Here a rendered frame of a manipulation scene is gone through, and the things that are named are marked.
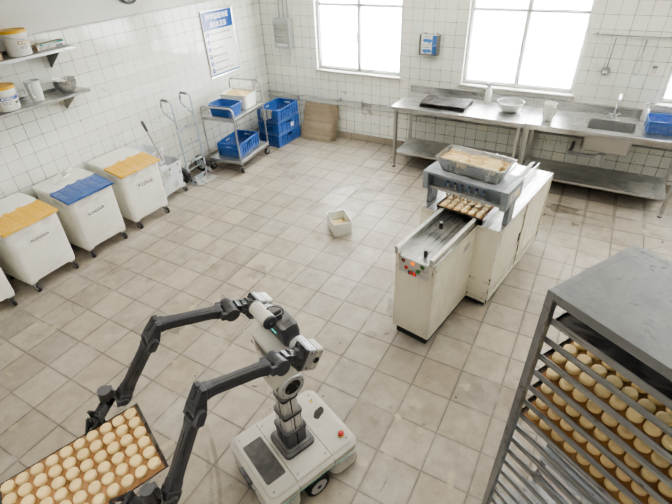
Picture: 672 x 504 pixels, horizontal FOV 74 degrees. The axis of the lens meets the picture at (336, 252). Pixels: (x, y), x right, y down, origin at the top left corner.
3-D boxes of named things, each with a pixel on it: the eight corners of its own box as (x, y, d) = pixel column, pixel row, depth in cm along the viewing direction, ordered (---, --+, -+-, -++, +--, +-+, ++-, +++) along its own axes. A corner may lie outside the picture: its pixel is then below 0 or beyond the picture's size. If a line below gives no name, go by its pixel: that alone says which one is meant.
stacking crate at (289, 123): (280, 121, 769) (279, 109, 757) (300, 124, 752) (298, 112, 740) (259, 132, 727) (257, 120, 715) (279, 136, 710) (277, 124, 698)
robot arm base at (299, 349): (299, 339, 209) (290, 360, 212) (285, 340, 203) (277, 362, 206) (310, 350, 203) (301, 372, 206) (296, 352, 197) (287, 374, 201)
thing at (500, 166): (451, 153, 380) (452, 146, 377) (513, 168, 352) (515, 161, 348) (435, 164, 364) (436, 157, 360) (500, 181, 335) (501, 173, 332)
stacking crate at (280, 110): (278, 109, 757) (276, 97, 745) (298, 112, 741) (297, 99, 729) (257, 121, 714) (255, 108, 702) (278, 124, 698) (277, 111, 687)
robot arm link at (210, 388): (194, 395, 167) (183, 381, 174) (195, 424, 172) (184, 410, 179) (291, 357, 197) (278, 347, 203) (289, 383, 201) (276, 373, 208)
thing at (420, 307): (431, 287, 430) (441, 206, 378) (465, 302, 412) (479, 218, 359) (391, 330, 386) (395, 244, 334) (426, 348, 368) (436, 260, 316)
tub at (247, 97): (233, 100, 675) (231, 87, 663) (259, 103, 661) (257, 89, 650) (220, 108, 648) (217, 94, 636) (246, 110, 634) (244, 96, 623)
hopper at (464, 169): (449, 159, 385) (451, 144, 377) (514, 175, 356) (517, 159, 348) (433, 171, 367) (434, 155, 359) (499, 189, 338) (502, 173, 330)
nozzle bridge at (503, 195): (438, 191, 411) (442, 156, 391) (516, 214, 372) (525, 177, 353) (420, 205, 390) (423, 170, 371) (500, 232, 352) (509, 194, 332)
